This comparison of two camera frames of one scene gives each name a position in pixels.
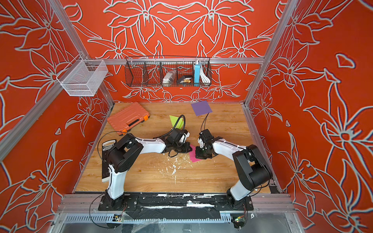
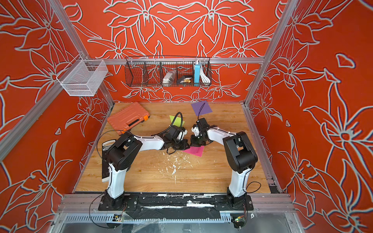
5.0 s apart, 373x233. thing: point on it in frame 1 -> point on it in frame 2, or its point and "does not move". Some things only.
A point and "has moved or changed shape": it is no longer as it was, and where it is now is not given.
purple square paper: (201, 108) does not move
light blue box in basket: (197, 74) does not move
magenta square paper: (192, 154) has moved or changed shape
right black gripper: (198, 155) -> (193, 142)
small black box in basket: (185, 79) does not move
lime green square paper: (174, 119) does not move
